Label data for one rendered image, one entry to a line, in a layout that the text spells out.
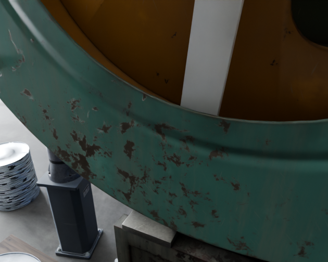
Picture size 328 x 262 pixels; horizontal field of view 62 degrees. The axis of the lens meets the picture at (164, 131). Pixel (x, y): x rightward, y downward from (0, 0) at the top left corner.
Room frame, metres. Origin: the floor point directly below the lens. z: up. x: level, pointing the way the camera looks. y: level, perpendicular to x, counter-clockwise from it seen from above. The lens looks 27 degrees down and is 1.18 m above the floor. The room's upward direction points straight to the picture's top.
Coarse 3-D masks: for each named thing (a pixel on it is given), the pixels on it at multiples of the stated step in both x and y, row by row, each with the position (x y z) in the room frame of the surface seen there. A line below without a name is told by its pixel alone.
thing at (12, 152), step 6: (0, 144) 1.49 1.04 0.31; (6, 144) 1.49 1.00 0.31; (12, 144) 1.49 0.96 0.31; (18, 144) 1.49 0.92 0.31; (24, 144) 1.49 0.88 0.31; (0, 150) 1.40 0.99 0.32; (6, 150) 1.40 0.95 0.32; (12, 150) 1.40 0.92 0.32; (18, 150) 1.41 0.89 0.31; (24, 150) 1.41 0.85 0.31; (0, 156) 1.33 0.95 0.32; (6, 156) 1.33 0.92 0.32; (12, 156) 1.34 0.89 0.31; (18, 156) 1.34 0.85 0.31; (0, 162) 1.28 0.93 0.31; (6, 162) 1.28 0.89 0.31; (12, 162) 1.28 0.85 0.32
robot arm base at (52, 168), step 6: (54, 162) 0.95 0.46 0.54; (60, 162) 0.94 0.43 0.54; (48, 168) 0.97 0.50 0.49; (54, 168) 0.94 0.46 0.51; (60, 168) 0.94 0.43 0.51; (66, 168) 0.95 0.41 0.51; (48, 174) 0.95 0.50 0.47; (54, 174) 0.94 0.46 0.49; (60, 174) 0.93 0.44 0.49; (66, 174) 0.94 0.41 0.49; (72, 174) 0.95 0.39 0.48; (78, 174) 0.97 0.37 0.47; (54, 180) 0.93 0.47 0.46; (60, 180) 0.93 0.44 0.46; (66, 180) 0.93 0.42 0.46; (72, 180) 0.94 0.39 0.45
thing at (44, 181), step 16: (80, 176) 0.97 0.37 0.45; (48, 192) 0.93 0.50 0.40; (64, 192) 0.92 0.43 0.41; (80, 192) 0.94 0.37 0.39; (64, 208) 0.92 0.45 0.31; (80, 208) 0.93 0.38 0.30; (64, 224) 0.92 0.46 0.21; (80, 224) 0.92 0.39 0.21; (96, 224) 1.03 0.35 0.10; (64, 240) 0.93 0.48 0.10; (80, 240) 0.91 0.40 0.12; (96, 240) 1.00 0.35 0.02; (80, 256) 0.90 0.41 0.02
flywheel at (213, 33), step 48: (48, 0) 0.37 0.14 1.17; (96, 0) 0.36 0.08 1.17; (144, 0) 0.33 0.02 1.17; (192, 0) 0.31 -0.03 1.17; (240, 0) 0.24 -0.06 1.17; (288, 0) 0.27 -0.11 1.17; (96, 48) 0.36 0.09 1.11; (144, 48) 0.33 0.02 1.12; (192, 48) 0.25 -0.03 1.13; (240, 48) 0.29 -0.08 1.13; (288, 48) 0.27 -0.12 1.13; (192, 96) 0.25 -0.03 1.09; (240, 96) 0.28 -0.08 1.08; (288, 96) 0.26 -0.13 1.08
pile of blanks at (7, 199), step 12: (24, 156) 1.35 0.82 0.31; (0, 168) 1.25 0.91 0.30; (12, 168) 1.27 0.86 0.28; (24, 168) 1.32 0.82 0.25; (0, 180) 1.23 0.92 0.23; (12, 180) 1.26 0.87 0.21; (24, 180) 1.31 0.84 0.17; (36, 180) 1.40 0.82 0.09; (0, 192) 1.23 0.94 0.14; (12, 192) 1.25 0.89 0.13; (24, 192) 1.29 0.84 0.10; (36, 192) 1.38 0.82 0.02; (0, 204) 1.22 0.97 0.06; (12, 204) 1.25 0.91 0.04; (24, 204) 1.27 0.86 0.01
